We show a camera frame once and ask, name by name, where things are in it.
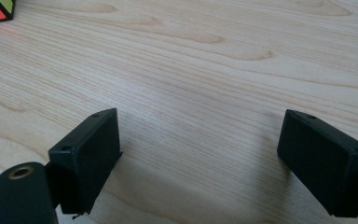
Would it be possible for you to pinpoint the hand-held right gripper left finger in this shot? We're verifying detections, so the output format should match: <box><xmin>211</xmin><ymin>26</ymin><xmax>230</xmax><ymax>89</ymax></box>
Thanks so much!
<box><xmin>45</xmin><ymin>107</ymin><xmax>123</xmax><ymax>219</ymax></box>

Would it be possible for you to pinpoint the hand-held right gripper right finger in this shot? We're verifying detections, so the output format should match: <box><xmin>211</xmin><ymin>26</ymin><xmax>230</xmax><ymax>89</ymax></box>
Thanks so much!
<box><xmin>276</xmin><ymin>108</ymin><xmax>358</xmax><ymax>218</ymax></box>

